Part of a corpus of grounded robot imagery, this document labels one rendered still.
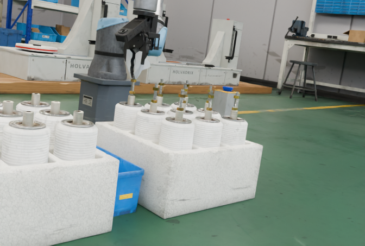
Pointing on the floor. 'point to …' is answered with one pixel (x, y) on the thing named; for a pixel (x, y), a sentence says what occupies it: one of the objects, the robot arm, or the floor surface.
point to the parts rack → (36, 7)
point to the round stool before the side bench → (304, 79)
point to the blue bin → (126, 185)
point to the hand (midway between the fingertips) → (132, 74)
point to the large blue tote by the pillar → (10, 37)
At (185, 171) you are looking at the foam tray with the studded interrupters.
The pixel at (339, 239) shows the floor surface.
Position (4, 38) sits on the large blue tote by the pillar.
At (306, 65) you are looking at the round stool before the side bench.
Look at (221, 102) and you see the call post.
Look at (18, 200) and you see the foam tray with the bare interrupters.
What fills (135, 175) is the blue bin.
